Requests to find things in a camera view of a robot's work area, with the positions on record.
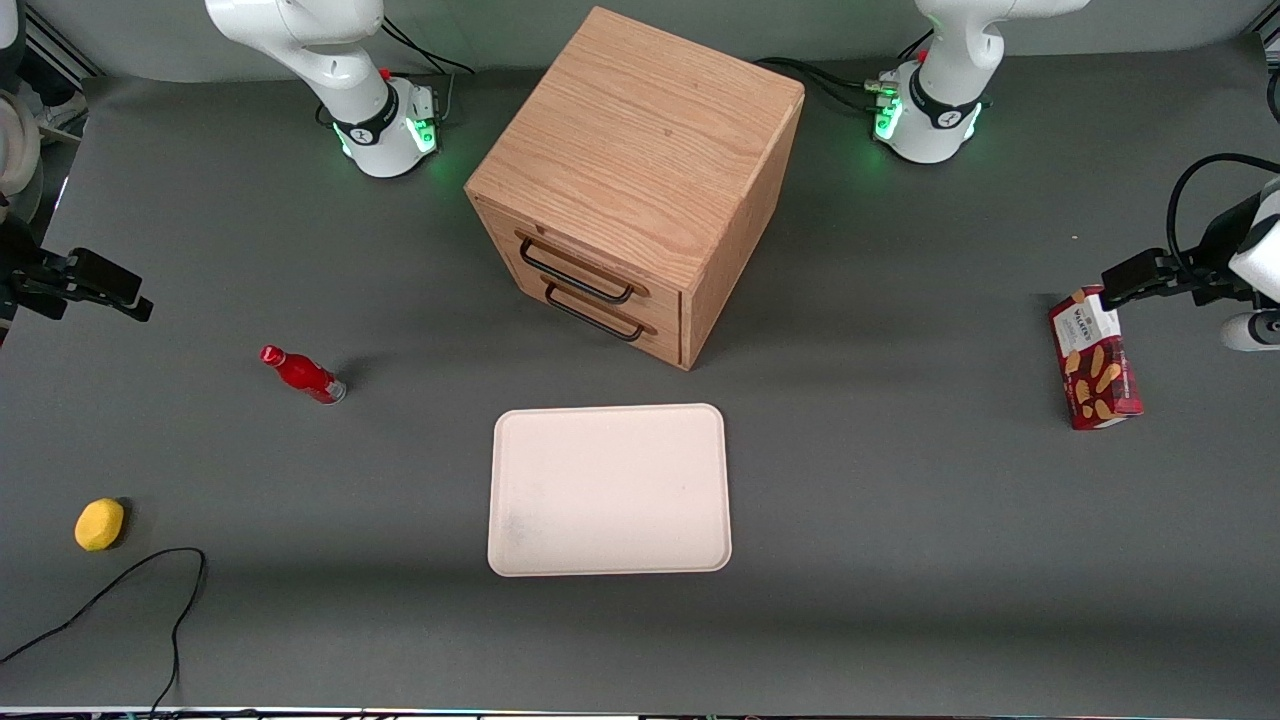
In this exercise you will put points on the beige plastic tray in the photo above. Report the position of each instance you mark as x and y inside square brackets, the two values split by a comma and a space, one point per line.
[610, 490]

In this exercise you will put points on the aluminium frame rail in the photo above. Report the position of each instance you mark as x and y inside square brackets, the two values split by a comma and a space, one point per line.
[60, 45]

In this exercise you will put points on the wooden drawer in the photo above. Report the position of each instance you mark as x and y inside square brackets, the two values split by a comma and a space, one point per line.
[668, 345]
[665, 305]

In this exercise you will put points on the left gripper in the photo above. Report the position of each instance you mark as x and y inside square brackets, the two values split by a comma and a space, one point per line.
[1207, 265]

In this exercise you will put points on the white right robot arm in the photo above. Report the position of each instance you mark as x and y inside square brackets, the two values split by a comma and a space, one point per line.
[300, 40]

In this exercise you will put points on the red bottle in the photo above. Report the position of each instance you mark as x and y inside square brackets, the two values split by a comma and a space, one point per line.
[300, 373]

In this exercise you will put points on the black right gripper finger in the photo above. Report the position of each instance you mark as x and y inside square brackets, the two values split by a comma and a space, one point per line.
[105, 282]
[30, 275]

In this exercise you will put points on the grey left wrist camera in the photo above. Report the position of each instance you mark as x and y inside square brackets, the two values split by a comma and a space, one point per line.
[1250, 331]

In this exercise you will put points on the yellow lemon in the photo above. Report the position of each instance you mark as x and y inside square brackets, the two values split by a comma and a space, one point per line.
[99, 525]

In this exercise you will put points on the oak wooden drawer cabinet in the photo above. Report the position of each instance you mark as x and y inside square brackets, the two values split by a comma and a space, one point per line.
[650, 130]

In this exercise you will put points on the red Walkers shortbread box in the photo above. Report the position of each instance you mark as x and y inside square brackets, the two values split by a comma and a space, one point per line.
[1095, 365]

